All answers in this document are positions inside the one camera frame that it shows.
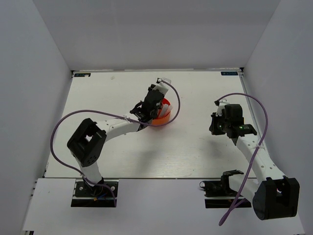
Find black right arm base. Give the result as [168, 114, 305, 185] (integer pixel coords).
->
[199, 181, 237, 209]

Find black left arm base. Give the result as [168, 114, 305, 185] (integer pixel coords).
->
[71, 180, 119, 208]

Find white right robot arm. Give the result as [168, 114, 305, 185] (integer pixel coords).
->
[209, 102, 300, 220]

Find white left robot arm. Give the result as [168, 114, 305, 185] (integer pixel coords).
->
[67, 82, 169, 195]

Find orange round compartment container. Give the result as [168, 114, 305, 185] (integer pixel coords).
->
[152, 98, 171, 125]

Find right corner table label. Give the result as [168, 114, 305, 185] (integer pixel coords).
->
[221, 71, 238, 76]

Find corner table label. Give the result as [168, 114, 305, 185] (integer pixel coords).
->
[74, 73, 91, 77]
[221, 71, 238, 76]

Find left corner table label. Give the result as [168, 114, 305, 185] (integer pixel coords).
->
[74, 73, 91, 77]

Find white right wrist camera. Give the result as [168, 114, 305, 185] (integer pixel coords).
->
[214, 98, 229, 117]

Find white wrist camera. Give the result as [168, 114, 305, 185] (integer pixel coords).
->
[214, 98, 229, 117]
[153, 78, 172, 96]

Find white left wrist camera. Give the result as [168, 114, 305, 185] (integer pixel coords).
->
[153, 78, 172, 96]

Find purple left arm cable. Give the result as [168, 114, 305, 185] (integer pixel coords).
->
[52, 79, 181, 206]

